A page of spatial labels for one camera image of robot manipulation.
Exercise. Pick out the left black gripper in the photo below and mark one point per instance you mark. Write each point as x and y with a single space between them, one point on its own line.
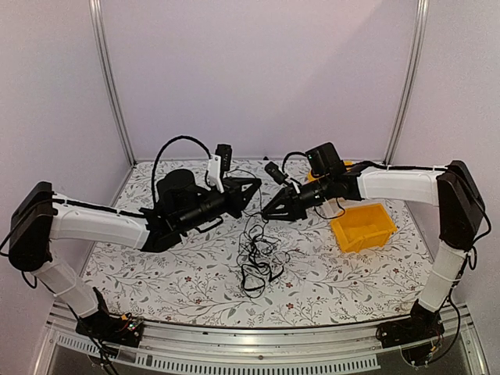
237 200

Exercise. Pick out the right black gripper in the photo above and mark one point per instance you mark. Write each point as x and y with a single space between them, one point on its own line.
293 204

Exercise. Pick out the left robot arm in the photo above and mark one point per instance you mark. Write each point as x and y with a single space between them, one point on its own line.
44 216

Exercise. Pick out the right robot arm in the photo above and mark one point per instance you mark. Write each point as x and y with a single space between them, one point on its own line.
450 188

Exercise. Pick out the far yellow bin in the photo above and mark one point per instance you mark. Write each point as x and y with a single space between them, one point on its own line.
312 177

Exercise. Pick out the yellow bin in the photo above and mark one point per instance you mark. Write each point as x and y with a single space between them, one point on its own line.
362 227
312 177

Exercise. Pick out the white translucent bin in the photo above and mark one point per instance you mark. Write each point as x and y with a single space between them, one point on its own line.
331 209

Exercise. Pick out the floral table mat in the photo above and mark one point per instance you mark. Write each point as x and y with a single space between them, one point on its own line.
199 280

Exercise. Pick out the near yellow bin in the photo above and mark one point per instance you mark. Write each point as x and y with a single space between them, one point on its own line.
362 227

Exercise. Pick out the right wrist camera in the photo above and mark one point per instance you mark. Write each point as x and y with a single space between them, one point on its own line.
280 177

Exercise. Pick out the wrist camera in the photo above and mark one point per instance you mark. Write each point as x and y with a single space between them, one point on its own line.
218 165
280 177

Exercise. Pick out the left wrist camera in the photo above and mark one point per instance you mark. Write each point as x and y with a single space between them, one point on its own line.
218 165

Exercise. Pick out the aluminium front rail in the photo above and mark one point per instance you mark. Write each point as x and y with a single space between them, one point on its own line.
172 348

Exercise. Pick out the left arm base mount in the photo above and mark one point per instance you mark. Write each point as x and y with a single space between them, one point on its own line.
101 325

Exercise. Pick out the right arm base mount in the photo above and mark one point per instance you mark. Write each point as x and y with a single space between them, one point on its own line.
421 325

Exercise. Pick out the left aluminium frame post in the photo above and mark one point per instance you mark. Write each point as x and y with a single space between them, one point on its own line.
98 25

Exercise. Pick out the aluminium frame post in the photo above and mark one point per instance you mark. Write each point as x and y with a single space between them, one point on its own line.
98 25
416 48

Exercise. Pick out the right aluminium frame post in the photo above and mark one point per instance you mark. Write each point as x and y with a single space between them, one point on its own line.
416 48

